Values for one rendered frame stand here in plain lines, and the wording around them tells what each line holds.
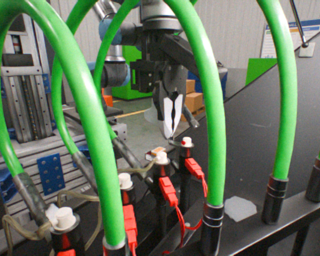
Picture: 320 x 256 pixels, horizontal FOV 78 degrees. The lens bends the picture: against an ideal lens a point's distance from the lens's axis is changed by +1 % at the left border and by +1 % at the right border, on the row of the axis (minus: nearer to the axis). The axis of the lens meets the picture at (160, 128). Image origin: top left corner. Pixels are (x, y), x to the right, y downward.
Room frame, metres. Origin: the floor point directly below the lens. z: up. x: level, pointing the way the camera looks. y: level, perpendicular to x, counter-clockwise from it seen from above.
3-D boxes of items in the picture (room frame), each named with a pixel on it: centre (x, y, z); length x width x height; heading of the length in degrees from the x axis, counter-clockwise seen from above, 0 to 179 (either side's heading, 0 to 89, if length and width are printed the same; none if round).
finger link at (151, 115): (0.37, 0.01, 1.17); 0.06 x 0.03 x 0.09; 53
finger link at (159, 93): (0.35, -0.01, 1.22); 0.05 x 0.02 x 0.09; 143
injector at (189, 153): (0.35, -0.04, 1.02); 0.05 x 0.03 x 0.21; 52
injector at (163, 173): (0.29, 0.01, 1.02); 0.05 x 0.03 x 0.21; 52
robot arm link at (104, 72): (0.97, 0.34, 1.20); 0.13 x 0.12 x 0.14; 129
